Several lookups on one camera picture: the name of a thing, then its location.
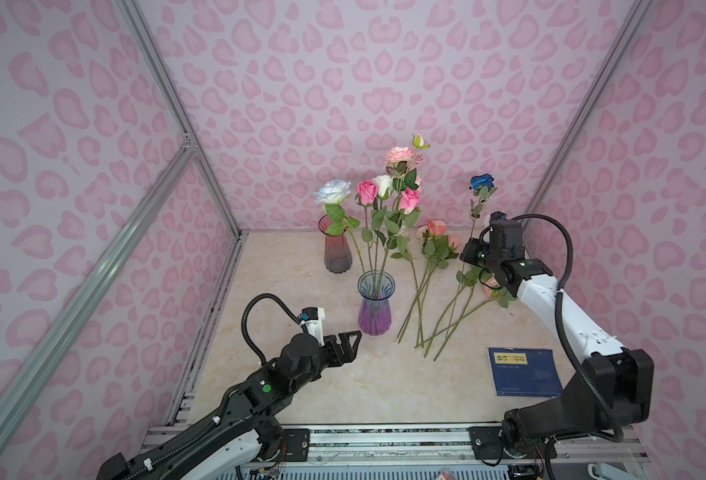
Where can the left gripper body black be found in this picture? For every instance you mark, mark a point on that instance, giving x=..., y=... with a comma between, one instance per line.
x=332, y=357

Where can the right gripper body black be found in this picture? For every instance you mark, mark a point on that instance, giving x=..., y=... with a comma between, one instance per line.
x=476, y=253

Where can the small pink rose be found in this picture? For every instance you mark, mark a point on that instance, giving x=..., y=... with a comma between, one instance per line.
x=468, y=298

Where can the dark blue flower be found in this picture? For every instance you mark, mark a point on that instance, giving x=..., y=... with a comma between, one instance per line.
x=482, y=188

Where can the purple blue glass vase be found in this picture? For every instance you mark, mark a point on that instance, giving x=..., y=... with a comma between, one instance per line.
x=375, y=315

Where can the hot pink rose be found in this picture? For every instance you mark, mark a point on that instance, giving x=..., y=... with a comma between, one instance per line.
x=399, y=222

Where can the red grey glass vase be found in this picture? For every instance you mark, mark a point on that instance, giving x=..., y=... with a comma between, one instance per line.
x=337, y=254

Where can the pink white rose with bud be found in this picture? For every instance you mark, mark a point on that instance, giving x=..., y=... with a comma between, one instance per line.
x=401, y=163

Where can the magenta pink rose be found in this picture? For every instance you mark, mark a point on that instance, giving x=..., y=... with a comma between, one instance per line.
x=367, y=197

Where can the pale blue white rose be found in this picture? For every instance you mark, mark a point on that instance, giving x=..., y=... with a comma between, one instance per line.
x=331, y=197

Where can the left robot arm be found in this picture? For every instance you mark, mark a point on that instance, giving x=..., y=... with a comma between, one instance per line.
x=244, y=426

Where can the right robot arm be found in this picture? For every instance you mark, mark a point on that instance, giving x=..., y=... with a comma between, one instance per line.
x=612, y=384

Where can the coral pink rose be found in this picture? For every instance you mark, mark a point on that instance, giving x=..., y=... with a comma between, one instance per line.
x=432, y=253

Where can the blue booklet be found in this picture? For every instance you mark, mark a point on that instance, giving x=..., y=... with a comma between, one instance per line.
x=530, y=373

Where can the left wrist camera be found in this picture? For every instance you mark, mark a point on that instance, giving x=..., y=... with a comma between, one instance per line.
x=311, y=322

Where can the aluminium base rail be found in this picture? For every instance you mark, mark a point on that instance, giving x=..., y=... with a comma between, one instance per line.
x=424, y=451

